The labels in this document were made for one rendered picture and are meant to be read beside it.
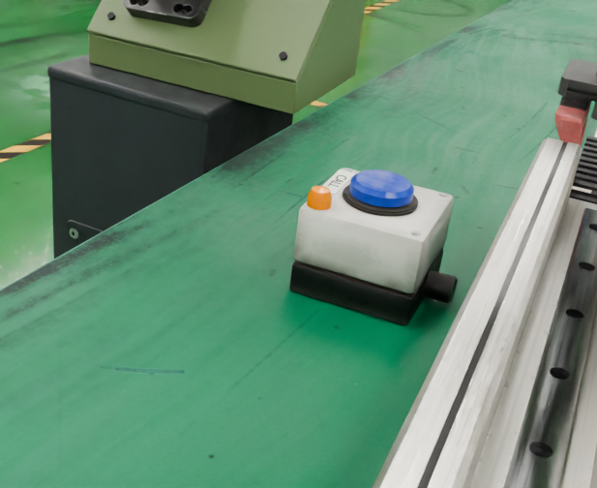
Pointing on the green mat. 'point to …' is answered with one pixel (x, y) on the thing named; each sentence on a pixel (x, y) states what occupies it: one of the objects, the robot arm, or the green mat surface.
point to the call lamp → (319, 198)
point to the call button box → (373, 252)
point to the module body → (528, 353)
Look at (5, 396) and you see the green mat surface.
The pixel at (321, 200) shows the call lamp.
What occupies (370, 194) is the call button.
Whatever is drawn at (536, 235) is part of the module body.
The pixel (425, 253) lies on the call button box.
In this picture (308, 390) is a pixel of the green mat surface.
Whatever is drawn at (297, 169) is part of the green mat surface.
